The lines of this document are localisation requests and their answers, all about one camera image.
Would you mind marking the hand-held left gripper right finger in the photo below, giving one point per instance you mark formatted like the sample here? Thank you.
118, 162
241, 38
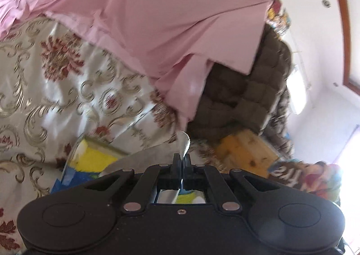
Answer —
187, 170

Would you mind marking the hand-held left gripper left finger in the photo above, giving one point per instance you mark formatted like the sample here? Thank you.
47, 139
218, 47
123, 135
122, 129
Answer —
175, 170

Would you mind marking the grey face mask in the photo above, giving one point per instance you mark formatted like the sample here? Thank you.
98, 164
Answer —
146, 160

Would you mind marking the wooden stool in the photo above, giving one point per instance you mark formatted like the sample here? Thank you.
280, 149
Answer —
244, 151

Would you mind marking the brown printed cloth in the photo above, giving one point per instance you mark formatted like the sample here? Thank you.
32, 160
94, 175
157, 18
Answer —
287, 173

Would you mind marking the olive quilted jacket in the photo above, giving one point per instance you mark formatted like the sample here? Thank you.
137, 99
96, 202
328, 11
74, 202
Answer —
253, 89

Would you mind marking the pink bed sheet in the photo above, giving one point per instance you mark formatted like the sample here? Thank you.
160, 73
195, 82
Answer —
168, 18

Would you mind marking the floral satin bedspread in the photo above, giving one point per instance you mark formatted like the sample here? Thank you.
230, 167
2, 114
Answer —
42, 89

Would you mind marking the round ceiling fixture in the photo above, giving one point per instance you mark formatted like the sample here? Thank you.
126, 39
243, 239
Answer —
325, 3

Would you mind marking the wall poster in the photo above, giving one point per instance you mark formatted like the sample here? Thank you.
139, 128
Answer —
277, 18

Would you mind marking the wooden window frame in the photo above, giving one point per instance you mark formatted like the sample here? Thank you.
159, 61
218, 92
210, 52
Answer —
344, 18

